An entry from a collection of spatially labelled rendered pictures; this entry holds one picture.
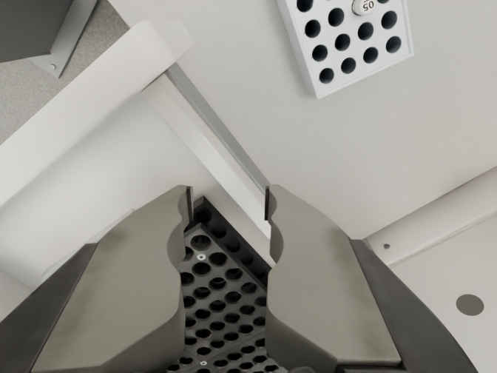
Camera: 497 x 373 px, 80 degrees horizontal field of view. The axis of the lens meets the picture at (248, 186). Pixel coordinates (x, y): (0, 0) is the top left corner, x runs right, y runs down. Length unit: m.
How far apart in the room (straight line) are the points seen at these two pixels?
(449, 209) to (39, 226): 0.44
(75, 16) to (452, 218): 1.05
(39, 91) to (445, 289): 1.18
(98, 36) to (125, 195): 0.89
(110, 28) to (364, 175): 0.92
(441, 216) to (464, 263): 0.07
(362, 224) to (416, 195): 0.07
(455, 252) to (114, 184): 0.35
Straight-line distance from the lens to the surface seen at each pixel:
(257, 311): 0.25
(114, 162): 0.25
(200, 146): 0.17
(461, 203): 0.45
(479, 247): 0.40
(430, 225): 0.43
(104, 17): 1.11
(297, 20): 0.26
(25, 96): 1.26
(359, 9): 0.26
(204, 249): 0.20
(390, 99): 0.34
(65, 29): 1.13
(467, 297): 0.37
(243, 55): 0.29
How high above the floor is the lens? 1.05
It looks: 61 degrees down
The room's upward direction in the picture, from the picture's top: 171 degrees clockwise
